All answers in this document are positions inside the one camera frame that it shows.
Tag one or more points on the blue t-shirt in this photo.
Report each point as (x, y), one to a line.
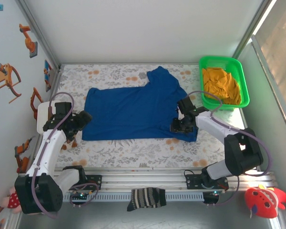
(133, 112)

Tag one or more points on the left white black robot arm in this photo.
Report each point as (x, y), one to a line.
(53, 148)

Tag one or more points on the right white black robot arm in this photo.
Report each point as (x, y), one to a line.
(209, 124)

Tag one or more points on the brown white plush dog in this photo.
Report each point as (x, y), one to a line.
(72, 144)

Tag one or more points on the white tissue box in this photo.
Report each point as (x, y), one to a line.
(41, 114)

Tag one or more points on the yellow crumpled cloth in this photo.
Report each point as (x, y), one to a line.
(219, 86)

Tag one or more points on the floral patterned tablecloth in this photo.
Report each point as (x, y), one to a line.
(143, 155)

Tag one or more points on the green plastic basket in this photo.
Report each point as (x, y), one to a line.
(217, 62)

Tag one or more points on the small circuit board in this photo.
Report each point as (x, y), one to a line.
(79, 195)
(211, 195)

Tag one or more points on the black white striped sock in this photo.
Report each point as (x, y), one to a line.
(145, 198)

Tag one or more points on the pink plush pig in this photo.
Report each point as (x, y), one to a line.
(12, 200)

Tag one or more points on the red plush fish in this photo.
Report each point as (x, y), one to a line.
(262, 200)

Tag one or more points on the framed glass side panel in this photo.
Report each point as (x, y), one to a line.
(281, 71)

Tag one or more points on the blue orange machine wall sticker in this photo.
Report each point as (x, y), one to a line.
(47, 76)

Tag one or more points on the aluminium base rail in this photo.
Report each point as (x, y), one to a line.
(143, 177)

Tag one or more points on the orange curved claw wall sticker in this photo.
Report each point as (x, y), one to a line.
(7, 76)

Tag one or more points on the aluminium frame post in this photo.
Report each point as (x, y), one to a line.
(35, 26)
(255, 26)

